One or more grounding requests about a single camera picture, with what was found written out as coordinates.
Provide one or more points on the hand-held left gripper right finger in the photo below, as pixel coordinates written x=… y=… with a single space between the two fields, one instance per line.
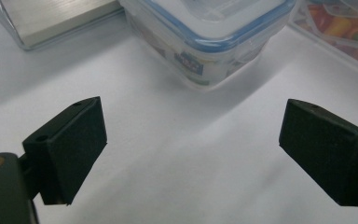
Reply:
x=326 y=155

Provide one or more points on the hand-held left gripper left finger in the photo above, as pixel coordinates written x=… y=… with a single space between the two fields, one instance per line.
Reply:
x=71 y=149

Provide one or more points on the small clear blue-sealed food container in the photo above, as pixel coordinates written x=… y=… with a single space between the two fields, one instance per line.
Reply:
x=208 y=28

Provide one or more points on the large clear container with peppers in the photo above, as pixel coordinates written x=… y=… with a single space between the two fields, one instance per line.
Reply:
x=341 y=28

